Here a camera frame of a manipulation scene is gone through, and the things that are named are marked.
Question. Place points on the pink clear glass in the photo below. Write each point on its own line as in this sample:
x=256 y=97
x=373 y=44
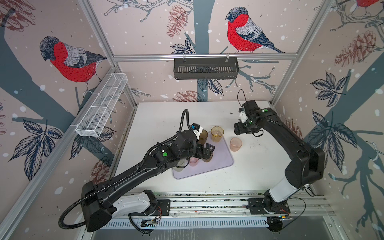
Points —
x=193 y=161

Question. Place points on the green circuit board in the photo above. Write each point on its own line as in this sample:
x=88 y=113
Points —
x=149 y=223

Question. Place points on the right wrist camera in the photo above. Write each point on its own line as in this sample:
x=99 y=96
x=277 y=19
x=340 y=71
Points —
x=242 y=115

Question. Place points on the brown textured short glass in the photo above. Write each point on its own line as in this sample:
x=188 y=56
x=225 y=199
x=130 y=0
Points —
x=207 y=160

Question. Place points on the brown textured tall glass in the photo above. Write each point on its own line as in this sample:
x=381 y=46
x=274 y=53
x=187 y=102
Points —
x=203 y=137

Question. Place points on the pink frosted glass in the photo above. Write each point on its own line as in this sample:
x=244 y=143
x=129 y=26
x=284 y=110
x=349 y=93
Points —
x=235 y=144

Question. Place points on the white wire mesh shelf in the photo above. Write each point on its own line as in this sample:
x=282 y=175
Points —
x=98 y=114

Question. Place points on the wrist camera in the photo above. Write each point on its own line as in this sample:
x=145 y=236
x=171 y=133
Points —
x=242 y=115
x=197 y=130

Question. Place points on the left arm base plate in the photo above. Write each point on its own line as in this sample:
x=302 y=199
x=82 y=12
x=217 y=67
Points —
x=162 y=209

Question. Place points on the aluminium mounting rail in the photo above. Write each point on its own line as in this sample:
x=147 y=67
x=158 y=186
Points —
x=221 y=204

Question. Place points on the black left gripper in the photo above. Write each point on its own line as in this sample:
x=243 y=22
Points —
x=201 y=154

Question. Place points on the pale green frosted tall glass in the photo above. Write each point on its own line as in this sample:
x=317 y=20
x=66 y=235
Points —
x=180 y=166

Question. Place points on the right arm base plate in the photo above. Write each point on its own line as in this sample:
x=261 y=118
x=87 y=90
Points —
x=257 y=206

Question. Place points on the lilac plastic tray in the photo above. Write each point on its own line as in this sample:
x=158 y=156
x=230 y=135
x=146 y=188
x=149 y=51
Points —
x=222 y=158

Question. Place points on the black wall basket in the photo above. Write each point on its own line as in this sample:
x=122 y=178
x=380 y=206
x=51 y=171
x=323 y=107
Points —
x=206 y=68

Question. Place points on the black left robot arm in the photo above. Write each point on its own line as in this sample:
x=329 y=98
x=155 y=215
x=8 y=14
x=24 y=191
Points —
x=98 y=207

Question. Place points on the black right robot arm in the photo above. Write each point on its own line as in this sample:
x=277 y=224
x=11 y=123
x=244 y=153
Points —
x=307 y=163

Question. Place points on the yellow clear glass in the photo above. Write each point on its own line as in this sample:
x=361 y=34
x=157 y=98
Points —
x=217 y=133

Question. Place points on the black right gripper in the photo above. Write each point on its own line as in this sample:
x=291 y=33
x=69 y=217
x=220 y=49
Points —
x=238 y=128

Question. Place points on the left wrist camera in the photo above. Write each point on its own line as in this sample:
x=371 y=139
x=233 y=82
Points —
x=197 y=130

